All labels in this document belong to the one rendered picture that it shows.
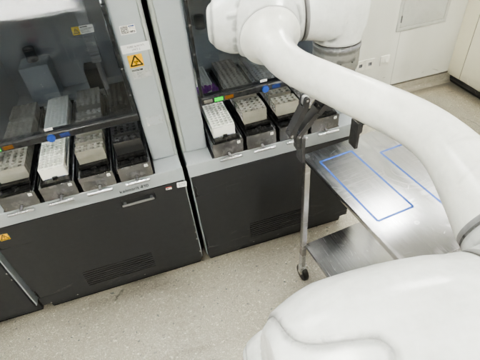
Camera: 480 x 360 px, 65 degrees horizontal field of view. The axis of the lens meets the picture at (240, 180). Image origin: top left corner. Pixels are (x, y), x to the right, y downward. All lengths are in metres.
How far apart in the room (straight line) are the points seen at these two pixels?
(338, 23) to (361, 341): 0.54
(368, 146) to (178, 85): 0.78
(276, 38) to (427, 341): 0.46
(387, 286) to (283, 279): 1.79
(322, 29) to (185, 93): 0.94
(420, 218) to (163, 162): 1.04
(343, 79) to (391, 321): 0.33
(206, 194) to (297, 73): 1.27
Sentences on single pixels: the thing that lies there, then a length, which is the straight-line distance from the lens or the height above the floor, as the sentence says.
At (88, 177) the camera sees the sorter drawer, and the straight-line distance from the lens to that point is 1.64.
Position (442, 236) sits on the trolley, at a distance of 1.31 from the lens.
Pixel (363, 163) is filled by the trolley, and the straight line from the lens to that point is 1.50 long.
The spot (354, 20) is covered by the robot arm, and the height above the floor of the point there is 1.51.
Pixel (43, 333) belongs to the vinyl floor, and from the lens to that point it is 2.28.
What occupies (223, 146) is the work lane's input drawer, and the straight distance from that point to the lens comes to 1.63.
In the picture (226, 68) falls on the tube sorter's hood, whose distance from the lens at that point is 1.55.
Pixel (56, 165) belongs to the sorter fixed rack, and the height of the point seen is 0.86.
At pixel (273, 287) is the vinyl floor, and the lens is 2.08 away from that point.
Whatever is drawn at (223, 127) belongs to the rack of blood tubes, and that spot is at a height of 0.86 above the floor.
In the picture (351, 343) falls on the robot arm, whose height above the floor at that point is 1.48.
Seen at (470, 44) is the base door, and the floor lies 0.39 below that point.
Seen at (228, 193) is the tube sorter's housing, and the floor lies 0.51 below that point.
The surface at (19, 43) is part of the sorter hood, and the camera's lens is 1.48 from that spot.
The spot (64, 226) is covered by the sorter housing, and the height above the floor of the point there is 0.58.
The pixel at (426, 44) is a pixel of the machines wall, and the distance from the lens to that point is 3.63.
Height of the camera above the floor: 1.75
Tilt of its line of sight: 41 degrees down
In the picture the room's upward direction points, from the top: 6 degrees counter-clockwise
